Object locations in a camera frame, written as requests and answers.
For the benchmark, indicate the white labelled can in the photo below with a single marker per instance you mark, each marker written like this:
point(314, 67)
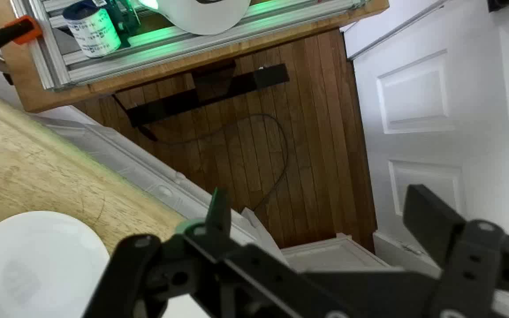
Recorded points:
point(94, 30)

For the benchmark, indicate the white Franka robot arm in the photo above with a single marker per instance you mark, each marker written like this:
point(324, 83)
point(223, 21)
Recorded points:
point(208, 15)

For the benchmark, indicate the orange and black clamp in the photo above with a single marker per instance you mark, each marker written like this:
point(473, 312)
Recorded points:
point(8, 37)

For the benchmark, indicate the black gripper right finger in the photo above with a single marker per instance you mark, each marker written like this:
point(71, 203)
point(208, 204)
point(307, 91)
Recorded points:
point(473, 266)

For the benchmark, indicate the white panel door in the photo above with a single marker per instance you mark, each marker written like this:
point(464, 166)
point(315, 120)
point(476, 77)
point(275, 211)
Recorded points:
point(443, 90)

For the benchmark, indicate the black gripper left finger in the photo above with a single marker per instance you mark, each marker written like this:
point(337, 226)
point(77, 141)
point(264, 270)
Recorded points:
point(149, 277)

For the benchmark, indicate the aluminium profile frame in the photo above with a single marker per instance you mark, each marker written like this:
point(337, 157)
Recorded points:
point(167, 45)

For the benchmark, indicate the aluminium table edge rail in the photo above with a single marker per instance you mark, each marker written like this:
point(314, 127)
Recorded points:
point(149, 171)

